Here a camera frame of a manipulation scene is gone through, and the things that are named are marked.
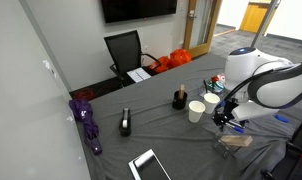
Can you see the black wall television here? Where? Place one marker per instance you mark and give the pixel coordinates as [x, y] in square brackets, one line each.
[137, 8]

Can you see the white wall socket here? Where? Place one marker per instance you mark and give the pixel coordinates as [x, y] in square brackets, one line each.
[46, 64]

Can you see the white paper cup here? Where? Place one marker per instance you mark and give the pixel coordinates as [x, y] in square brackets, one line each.
[210, 105]
[195, 115]

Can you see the black cup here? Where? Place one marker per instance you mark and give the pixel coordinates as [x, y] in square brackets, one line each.
[179, 102]

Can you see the white framed tablet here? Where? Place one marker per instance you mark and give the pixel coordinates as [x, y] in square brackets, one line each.
[151, 168]

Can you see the thin black pen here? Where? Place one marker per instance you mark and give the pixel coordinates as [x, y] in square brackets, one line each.
[205, 86]

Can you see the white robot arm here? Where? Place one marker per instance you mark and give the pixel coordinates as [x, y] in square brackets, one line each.
[274, 86]

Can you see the thin wooden stick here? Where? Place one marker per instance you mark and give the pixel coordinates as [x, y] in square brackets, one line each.
[181, 90]

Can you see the orange plastic bag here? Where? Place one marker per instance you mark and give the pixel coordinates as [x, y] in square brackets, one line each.
[159, 64]
[180, 57]

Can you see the grey metal pole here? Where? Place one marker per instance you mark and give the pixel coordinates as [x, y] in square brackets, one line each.
[264, 23]

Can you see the white paper sheets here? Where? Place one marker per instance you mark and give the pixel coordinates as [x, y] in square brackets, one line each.
[138, 74]

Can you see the wooden glass door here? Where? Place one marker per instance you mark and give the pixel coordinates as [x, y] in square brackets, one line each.
[204, 50]

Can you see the clear square plastic container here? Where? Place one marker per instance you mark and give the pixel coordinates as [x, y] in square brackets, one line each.
[224, 150]

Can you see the grey table cloth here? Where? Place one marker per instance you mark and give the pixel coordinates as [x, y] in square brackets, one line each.
[157, 140]

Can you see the black office chair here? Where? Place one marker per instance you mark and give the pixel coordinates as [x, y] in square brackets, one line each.
[122, 50]

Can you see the yellow door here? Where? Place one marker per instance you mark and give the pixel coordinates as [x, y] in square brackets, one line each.
[254, 16]

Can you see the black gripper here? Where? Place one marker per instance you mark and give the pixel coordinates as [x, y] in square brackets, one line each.
[227, 111]

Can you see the wooden block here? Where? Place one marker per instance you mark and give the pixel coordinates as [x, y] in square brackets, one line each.
[237, 140]

